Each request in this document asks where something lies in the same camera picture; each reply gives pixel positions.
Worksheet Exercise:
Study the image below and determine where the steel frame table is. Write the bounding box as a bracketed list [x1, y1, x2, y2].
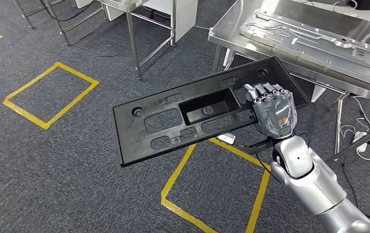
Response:
[11, 0, 106, 46]
[101, 0, 178, 81]

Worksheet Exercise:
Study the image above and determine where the white power strip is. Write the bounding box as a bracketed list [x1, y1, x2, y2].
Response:
[352, 131, 369, 153]

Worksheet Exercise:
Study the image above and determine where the white cabinet panel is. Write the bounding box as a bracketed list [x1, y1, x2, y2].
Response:
[143, 0, 199, 43]

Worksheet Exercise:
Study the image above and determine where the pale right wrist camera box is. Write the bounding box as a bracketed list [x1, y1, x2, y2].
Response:
[216, 133, 236, 145]

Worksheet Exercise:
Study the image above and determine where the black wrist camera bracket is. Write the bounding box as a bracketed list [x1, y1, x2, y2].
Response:
[235, 137, 275, 156]

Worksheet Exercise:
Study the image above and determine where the stainless steel workbench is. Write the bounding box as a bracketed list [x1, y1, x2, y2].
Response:
[208, 0, 370, 162]

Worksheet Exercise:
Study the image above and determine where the black plastic panel part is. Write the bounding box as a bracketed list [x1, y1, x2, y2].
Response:
[112, 56, 310, 168]

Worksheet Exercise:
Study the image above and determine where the stamped sheet metal plate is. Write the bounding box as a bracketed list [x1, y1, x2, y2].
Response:
[239, 9, 370, 90]

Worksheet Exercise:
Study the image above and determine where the white floor cable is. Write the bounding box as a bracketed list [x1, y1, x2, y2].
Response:
[339, 96, 370, 162]

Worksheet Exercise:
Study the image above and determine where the white table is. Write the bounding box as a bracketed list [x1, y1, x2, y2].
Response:
[289, 0, 370, 23]

